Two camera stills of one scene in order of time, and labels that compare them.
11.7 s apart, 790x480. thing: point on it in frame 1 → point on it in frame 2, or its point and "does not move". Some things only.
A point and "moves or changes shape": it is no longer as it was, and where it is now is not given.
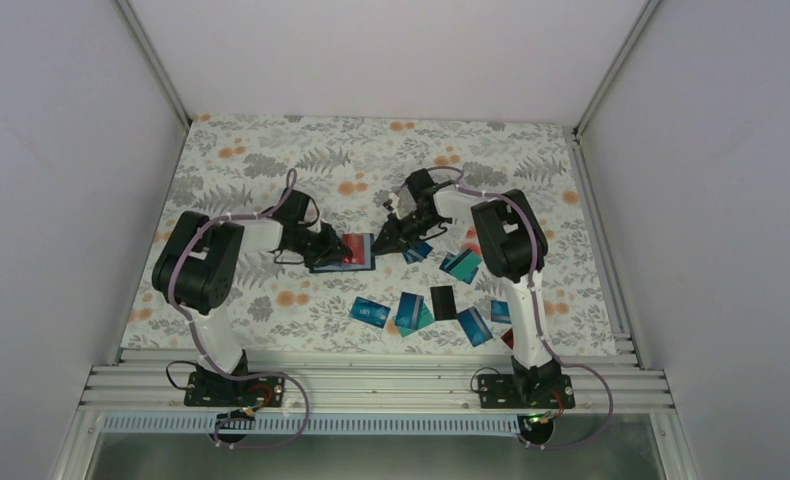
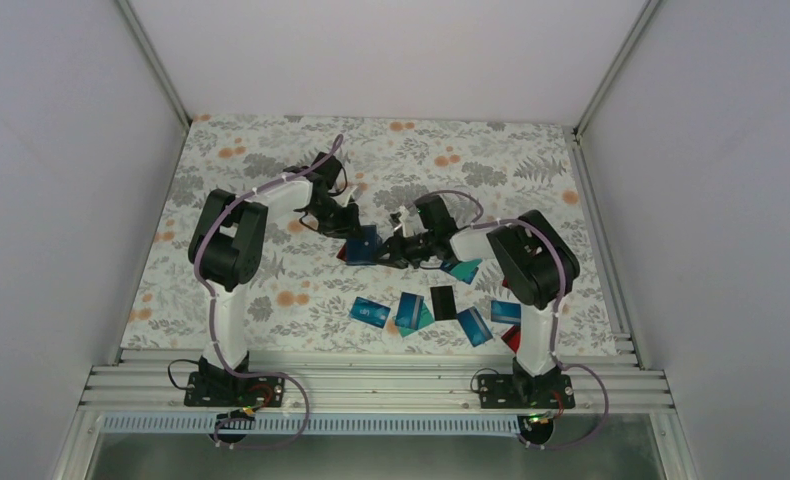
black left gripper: [328, 249] → [346, 227]
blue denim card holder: [361, 257] moves or changes shape
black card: [443, 302] does not move
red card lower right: [508, 337] does not move
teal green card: [463, 264] does not move
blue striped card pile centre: [409, 310] does not move
